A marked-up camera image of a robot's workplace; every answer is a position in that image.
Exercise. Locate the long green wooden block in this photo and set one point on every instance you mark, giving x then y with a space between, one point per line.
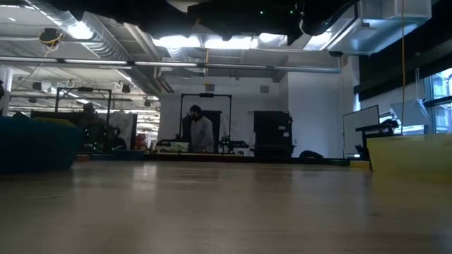
339 163

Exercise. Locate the yellow wooden block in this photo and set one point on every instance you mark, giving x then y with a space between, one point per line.
359 164

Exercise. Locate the yellow plastic bin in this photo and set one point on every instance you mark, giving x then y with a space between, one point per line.
409 158

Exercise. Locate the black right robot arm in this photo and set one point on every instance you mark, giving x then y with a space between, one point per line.
318 14

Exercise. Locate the bright ceiling light panel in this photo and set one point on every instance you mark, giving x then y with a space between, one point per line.
176 41
227 43

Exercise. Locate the long ceiling pipe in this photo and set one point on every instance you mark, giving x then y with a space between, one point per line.
212 65

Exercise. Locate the black backdrop panel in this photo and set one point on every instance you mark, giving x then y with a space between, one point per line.
217 123

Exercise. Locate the person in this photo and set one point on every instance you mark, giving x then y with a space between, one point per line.
92 121
202 132

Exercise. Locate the black cabinet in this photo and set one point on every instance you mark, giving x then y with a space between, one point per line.
273 130

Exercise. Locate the black background machine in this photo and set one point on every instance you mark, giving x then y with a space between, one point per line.
231 144

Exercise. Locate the red background object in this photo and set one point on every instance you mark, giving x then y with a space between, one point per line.
141 142

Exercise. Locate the white printed cloth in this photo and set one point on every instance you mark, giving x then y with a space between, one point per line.
123 127

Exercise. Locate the black bag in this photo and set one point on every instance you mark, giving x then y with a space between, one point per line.
312 155

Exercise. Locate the whiteboard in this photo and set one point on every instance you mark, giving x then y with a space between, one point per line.
360 130

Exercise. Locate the window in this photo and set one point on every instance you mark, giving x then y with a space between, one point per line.
441 106

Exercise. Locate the blue plastic bin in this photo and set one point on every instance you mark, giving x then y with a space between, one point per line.
35 148

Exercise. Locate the black aluminium table frame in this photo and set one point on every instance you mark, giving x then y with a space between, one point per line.
212 159

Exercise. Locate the silver ventilation duct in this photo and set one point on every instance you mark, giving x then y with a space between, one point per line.
381 35

